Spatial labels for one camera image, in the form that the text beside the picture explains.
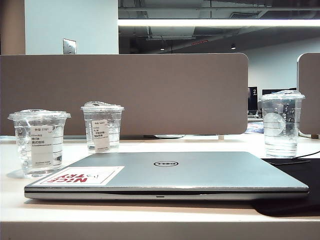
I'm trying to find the black mouse pad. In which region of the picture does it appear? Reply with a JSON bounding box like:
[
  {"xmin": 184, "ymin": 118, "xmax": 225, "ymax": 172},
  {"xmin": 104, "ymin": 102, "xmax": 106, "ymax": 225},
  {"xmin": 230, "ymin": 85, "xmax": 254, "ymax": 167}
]
[{"xmin": 251, "ymin": 157, "xmax": 320, "ymax": 217}]

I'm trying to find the wide brown desk divider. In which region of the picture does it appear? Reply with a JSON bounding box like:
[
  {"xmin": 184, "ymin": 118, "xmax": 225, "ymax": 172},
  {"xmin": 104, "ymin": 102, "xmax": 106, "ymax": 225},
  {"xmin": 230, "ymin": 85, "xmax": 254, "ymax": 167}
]
[{"xmin": 0, "ymin": 52, "xmax": 249, "ymax": 137}]

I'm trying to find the tall clear unlabelled cup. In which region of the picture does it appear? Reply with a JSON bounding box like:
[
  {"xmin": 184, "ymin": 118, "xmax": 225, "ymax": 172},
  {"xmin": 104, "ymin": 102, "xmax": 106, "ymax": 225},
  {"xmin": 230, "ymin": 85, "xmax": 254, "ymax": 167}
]
[{"xmin": 258, "ymin": 90, "xmax": 306, "ymax": 158}]

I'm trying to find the clear cup with wide label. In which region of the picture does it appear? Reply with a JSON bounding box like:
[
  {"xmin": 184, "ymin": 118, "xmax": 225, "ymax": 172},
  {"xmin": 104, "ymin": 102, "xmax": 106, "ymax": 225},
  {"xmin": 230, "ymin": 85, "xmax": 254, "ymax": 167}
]
[{"xmin": 7, "ymin": 109, "xmax": 72, "ymax": 179}]

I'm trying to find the metal wall switch plate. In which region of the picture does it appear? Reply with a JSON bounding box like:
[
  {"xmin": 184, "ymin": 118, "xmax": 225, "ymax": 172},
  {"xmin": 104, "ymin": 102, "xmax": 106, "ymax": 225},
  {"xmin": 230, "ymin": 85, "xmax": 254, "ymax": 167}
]
[{"xmin": 62, "ymin": 38, "xmax": 77, "ymax": 55}]

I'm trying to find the blue patterned item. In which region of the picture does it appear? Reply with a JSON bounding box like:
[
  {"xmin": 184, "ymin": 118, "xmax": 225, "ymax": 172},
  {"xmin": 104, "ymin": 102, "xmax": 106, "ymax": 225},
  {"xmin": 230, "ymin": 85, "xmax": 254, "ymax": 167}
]
[{"xmin": 246, "ymin": 119, "xmax": 265, "ymax": 135}]

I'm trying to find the thin black cable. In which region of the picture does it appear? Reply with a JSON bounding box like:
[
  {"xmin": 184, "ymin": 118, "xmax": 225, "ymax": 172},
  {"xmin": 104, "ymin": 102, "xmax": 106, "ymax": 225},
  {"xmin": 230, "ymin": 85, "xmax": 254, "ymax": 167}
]
[{"xmin": 291, "ymin": 149, "xmax": 320, "ymax": 161}]

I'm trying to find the dark sign with numeral two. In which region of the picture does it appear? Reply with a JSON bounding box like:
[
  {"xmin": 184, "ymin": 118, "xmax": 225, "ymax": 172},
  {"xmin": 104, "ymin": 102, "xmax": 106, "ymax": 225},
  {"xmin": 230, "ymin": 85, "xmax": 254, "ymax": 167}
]
[{"xmin": 248, "ymin": 86, "xmax": 258, "ymax": 111}]

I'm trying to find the black computer monitor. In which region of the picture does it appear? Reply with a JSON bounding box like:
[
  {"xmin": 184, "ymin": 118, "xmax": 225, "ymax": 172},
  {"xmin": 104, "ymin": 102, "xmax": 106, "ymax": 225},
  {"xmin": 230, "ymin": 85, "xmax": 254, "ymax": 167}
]
[{"xmin": 261, "ymin": 87, "xmax": 297, "ymax": 97}]

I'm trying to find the clear cup with narrow label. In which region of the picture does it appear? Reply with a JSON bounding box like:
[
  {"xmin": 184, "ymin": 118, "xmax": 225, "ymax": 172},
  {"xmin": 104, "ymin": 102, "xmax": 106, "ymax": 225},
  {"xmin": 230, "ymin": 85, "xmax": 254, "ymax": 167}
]
[{"xmin": 79, "ymin": 101, "xmax": 125, "ymax": 154}]

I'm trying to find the white ceiling light strip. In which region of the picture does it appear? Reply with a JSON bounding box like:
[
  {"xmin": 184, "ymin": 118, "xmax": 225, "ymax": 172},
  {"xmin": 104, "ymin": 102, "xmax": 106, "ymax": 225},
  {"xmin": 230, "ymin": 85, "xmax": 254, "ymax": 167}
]
[{"xmin": 117, "ymin": 18, "xmax": 320, "ymax": 27}]

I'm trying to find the silver Dell laptop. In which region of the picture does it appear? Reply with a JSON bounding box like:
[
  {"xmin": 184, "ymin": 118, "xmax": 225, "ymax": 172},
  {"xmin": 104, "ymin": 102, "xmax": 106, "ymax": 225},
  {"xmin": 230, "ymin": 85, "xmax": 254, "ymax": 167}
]
[{"xmin": 24, "ymin": 151, "xmax": 310, "ymax": 201}]

